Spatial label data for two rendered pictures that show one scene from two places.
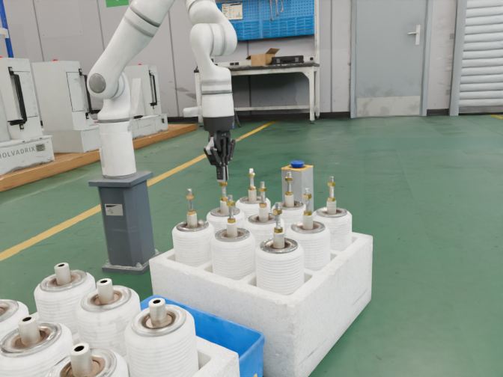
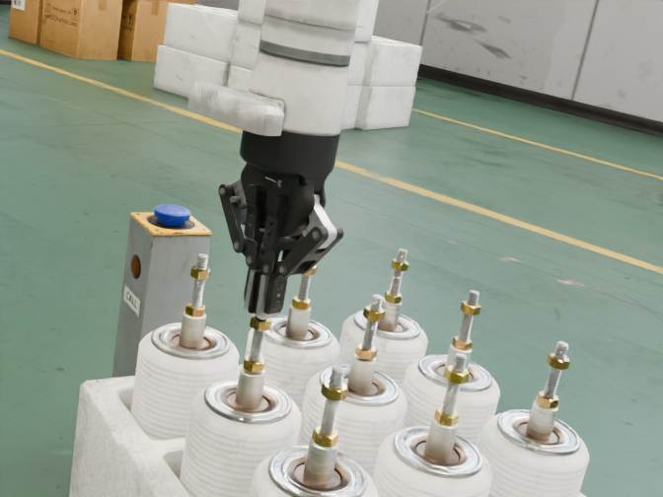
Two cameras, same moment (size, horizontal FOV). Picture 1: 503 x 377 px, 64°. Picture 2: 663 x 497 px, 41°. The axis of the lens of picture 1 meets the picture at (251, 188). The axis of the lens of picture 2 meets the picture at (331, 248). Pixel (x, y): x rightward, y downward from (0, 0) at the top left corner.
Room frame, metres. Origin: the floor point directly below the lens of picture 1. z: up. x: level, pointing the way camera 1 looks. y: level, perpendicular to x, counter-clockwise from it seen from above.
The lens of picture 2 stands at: (0.73, 0.71, 0.61)
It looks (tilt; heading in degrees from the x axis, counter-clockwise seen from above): 17 degrees down; 287
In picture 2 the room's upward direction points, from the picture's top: 11 degrees clockwise
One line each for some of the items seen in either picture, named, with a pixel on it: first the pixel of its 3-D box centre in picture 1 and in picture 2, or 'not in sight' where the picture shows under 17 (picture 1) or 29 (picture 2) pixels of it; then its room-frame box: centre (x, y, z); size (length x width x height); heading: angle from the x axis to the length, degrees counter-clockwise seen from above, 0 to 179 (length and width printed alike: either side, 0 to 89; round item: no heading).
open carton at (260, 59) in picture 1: (263, 57); not in sight; (5.84, -0.25, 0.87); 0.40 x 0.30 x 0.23; 60
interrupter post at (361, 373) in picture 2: (263, 213); (361, 373); (0.91, -0.03, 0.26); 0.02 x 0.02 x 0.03
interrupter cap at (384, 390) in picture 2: (263, 218); (358, 386); (0.91, -0.03, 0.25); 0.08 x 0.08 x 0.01
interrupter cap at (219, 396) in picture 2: (224, 212); (248, 400); (0.98, 0.07, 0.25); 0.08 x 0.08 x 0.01
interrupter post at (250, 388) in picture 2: (224, 207); (250, 388); (0.98, 0.07, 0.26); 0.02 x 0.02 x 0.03
